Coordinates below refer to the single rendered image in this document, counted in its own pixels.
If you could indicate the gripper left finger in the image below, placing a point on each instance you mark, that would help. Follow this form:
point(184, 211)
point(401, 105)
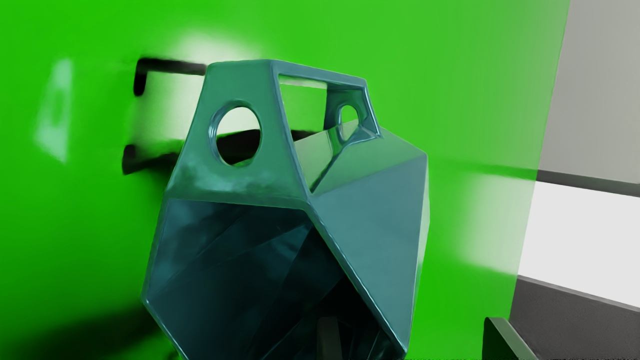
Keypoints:
point(330, 342)

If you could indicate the teal faceted mug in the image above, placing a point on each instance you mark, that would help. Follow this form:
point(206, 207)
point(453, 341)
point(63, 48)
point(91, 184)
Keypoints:
point(360, 215)

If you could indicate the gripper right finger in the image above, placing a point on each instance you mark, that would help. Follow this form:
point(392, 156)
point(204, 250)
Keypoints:
point(500, 345)

